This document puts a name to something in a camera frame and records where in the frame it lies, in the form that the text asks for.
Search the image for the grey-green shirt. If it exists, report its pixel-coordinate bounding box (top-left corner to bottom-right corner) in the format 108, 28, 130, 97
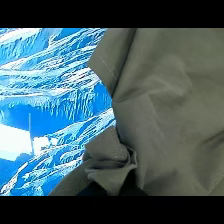
49, 27, 224, 197

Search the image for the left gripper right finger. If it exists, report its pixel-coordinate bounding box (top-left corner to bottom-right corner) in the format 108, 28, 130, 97
119, 169, 148, 197

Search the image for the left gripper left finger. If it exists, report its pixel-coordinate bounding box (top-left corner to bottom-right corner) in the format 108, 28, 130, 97
79, 181, 109, 197

